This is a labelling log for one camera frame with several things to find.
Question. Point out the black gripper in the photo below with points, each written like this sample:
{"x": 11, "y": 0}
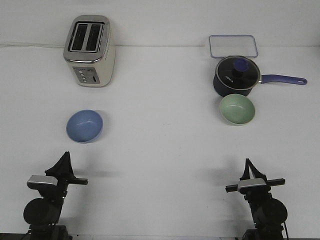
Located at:
{"x": 53, "y": 188}
{"x": 250, "y": 168}

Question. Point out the blue bowl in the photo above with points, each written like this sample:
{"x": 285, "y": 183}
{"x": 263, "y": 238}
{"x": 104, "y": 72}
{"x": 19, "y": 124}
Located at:
{"x": 84, "y": 126}

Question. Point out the green bowl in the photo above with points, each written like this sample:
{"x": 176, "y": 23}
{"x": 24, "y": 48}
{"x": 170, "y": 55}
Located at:
{"x": 237, "y": 109}

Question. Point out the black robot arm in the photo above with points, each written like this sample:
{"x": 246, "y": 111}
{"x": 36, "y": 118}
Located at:
{"x": 269, "y": 214}
{"x": 43, "y": 213}

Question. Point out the dark blue saucepan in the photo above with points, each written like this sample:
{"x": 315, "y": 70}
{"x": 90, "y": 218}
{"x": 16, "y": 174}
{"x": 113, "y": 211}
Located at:
{"x": 223, "y": 90}

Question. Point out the glass pot lid blue knob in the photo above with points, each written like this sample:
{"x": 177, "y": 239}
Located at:
{"x": 238, "y": 72}

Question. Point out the cream and steel toaster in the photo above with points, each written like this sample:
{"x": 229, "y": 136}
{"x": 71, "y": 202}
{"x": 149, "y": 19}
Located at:
{"x": 90, "y": 51}

